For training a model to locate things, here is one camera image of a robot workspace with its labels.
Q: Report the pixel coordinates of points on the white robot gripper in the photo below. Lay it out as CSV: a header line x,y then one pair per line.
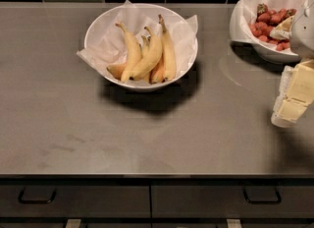
x,y
303,31

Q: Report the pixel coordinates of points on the white strawberry bowl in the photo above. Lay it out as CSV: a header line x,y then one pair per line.
x,y
240,32

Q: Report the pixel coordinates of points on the white banana bowl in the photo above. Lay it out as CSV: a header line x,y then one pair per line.
x,y
98,25

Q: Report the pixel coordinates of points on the bottom yellow-orange banana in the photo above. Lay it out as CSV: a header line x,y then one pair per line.
x,y
116,70

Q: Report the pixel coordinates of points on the white paper liner in banana bowl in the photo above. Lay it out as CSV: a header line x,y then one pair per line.
x,y
108,45

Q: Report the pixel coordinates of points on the pile of red strawberries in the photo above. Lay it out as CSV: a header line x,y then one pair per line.
x,y
266,20

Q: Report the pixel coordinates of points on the right dark drawer front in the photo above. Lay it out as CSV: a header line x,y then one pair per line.
x,y
228,202

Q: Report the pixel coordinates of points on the dark drawer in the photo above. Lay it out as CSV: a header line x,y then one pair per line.
x,y
228,202
80,201

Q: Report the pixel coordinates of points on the left dark drawer front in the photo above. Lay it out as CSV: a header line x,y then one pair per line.
x,y
80,201

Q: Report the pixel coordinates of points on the right black drawer handle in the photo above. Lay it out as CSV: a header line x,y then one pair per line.
x,y
261,195

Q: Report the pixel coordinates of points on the black drawer handle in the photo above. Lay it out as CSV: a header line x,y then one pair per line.
x,y
36,195
261,195

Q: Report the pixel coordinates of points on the left black drawer handle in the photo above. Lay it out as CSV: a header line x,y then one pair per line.
x,y
36,195

